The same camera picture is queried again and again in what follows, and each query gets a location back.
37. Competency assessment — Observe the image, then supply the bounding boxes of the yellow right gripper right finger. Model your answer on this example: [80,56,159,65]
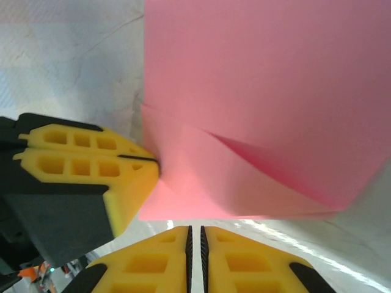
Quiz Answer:
[200,225,337,293]

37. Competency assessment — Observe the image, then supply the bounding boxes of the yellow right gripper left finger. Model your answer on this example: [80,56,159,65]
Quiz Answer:
[68,225,194,293]

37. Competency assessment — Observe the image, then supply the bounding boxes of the pink square paper sheet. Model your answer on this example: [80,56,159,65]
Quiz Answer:
[137,0,391,222]

